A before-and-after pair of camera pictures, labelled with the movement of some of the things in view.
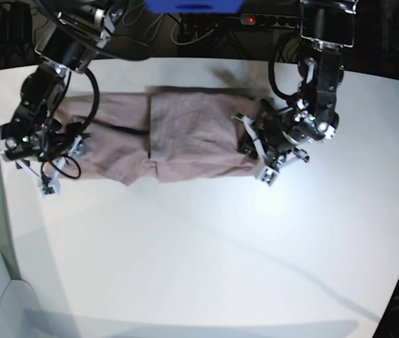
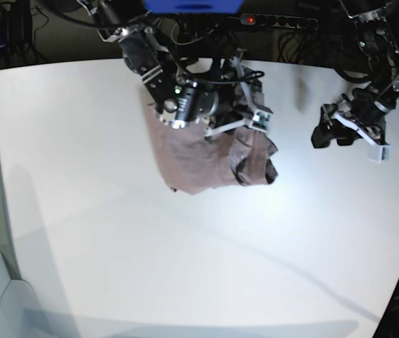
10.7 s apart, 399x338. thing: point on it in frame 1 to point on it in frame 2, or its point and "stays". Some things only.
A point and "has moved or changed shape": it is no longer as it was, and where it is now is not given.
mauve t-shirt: (168, 132) has moved or changed shape
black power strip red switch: (266, 20) stays
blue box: (194, 6) stays
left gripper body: (39, 138) to (195, 101)
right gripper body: (282, 129) to (371, 106)
